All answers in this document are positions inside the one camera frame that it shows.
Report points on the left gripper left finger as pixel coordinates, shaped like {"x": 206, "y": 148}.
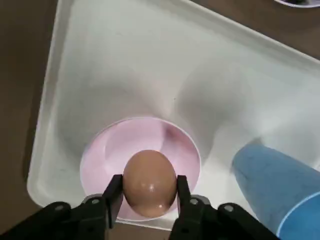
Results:
{"x": 75, "y": 222}

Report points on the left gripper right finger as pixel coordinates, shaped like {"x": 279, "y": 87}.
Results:
{"x": 205, "y": 222}

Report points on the brown egg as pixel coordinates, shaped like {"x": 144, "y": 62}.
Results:
{"x": 150, "y": 180}

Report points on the pink plastic bowl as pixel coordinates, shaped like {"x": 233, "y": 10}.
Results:
{"x": 100, "y": 160}

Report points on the blue plastic cup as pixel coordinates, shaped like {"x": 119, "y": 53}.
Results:
{"x": 275, "y": 187}

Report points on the white rectangular tray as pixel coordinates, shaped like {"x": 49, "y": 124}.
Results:
{"x": 150, "y": 75}

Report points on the white round plate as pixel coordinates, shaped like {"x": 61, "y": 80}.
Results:
{"x": 295, "y": 4}

